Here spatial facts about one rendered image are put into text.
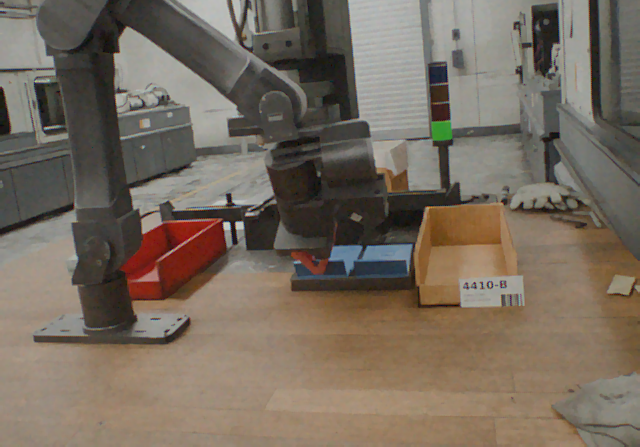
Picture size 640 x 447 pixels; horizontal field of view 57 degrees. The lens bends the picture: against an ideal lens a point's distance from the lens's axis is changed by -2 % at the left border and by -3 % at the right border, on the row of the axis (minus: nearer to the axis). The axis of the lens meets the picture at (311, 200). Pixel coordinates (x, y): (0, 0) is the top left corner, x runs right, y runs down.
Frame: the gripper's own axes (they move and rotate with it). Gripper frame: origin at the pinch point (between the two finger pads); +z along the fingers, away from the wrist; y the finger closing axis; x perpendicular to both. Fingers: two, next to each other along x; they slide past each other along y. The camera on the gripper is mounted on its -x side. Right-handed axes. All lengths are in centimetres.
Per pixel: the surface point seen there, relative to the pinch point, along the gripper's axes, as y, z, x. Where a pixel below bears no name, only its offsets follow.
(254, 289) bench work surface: 0.2, 4.6, 10.3
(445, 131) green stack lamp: 41.1, 8.4, -17.7
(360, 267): -0.5, -0.4, -6.0
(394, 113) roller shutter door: 802, 509, 69
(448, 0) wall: 885, 358, -30
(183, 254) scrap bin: 5.9, 2.8, 22.7
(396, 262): -0.5, -1.1, -10.8
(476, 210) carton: 17.3, 6.9, -22.0
